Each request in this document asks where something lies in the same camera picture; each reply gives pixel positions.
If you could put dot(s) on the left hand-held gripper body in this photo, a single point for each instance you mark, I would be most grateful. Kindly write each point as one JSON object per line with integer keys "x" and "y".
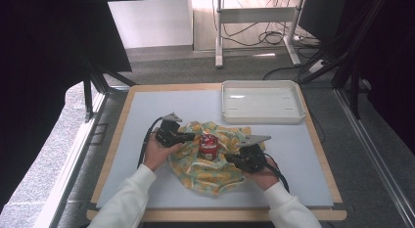
{"x": 168, "y": 133}

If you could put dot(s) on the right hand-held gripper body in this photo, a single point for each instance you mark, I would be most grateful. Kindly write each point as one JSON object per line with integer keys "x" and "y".
{"x": 251, "y": 156}

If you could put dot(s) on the red can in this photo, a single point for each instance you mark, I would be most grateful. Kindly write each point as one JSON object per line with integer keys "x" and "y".
{"x": 208, "y": 146}

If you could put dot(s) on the green yellow patterned cloth bag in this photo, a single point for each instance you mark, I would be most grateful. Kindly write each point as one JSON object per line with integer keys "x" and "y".
{"x": 202, "y": 175}

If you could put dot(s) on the person's left hand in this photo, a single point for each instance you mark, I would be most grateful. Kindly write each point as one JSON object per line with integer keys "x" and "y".
{"x": 158, "y": 156}

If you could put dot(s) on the person's right hand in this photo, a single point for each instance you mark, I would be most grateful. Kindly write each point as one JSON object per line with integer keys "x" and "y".
{"x": 264, "y": 177}

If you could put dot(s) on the grey table mat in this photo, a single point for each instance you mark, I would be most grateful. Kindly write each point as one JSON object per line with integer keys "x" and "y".
{"x": 156, "y": 104}

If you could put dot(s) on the wooden table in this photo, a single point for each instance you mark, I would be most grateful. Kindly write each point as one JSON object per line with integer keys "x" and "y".
{"x": 176, "y": 87}

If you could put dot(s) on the white plastic tray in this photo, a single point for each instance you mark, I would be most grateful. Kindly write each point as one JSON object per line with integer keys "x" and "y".
{"x": 261, "y": 102}

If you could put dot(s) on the black metal stand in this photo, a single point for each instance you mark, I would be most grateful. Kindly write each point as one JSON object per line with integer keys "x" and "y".
{"x": 88, "y": 97}
{"x": 354, "y": 74}

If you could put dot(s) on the white power strip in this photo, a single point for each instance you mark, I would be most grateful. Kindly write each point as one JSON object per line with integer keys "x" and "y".
{"x": 316, "y": 66}

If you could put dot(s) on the black curtain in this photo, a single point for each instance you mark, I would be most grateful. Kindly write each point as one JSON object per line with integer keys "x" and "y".
{"x": 391, "y": 74}
{"x": 39, "y": 74}

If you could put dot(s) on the dark panel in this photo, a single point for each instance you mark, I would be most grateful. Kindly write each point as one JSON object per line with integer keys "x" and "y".
{"x": 321, "y": 16}

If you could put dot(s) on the aluminium rail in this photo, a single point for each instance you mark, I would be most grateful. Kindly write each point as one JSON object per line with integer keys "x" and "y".
{"x": 375, "y": 149}
{"x": 65, "y": 179}

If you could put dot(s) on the white desk frame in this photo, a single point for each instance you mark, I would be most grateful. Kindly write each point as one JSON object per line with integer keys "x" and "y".
{"x": 257, "y": 14}

